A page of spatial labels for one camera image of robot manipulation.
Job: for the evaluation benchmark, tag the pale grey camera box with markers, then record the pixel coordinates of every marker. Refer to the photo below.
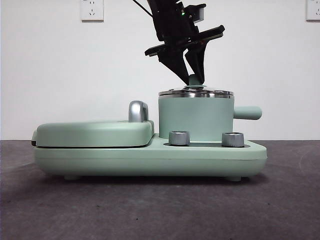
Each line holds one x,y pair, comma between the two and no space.
200,13

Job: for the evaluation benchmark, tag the white wall socket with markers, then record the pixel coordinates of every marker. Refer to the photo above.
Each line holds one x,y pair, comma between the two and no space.
313,10
92,10

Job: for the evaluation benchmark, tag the silver control knob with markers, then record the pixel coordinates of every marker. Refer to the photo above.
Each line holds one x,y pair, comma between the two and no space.
232,139
179,138

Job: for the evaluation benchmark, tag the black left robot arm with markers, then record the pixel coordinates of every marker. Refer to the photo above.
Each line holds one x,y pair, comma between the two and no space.
165,7

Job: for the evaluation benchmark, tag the glass lid with green knob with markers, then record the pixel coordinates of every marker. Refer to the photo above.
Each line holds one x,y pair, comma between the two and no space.
175,91

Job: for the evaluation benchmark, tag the green breakfast machine base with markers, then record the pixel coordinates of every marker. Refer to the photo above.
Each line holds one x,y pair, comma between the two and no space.
150,162

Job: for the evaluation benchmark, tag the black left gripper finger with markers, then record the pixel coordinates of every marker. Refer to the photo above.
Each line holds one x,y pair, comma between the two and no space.
175,63
198,62

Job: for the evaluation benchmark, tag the green griddle cover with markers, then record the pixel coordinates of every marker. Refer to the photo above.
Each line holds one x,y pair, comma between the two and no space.
92,135

